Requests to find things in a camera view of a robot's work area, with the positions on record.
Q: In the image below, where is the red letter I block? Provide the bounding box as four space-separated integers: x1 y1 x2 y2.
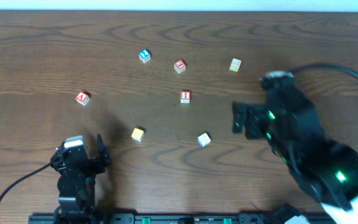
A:
180 91 191 103

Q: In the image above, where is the red letter A block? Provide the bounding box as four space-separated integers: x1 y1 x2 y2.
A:
75 91 90 106

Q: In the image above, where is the blue number 2 block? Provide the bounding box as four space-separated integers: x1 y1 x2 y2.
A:
139 49 151 63

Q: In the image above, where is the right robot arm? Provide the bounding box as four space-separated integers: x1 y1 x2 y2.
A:
232 77 358 223

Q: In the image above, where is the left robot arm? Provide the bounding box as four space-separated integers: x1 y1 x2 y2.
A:
50 135 112 223

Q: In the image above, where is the pale yellow wooden block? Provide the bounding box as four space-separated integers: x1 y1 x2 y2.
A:
229 58 242 72

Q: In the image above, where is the white and blue block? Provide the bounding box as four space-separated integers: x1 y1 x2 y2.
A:
197 133 211 147

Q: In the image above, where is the red number 3 block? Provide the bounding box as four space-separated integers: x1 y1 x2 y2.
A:
174 60 186 74

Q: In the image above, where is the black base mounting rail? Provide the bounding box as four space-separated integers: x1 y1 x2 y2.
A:
28 207 333 224

